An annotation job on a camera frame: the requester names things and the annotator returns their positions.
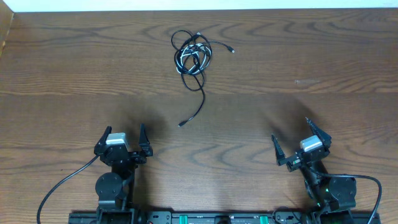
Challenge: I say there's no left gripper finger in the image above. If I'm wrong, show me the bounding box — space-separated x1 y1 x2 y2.
97 126 112 146
139 123 150 152

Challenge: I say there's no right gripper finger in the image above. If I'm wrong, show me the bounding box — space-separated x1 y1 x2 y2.
306 118 331 144
271 134 285 166

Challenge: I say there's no white cable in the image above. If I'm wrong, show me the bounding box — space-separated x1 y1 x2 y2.
175 43 213 75

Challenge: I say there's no black USB cable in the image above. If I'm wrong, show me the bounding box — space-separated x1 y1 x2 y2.
170 29 236 128

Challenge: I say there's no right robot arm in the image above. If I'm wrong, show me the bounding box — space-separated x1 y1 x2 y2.
271 119 356 223

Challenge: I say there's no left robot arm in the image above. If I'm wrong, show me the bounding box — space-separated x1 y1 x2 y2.
94 124 153 223

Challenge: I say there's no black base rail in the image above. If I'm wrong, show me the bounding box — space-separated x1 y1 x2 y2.
68 210 369 224

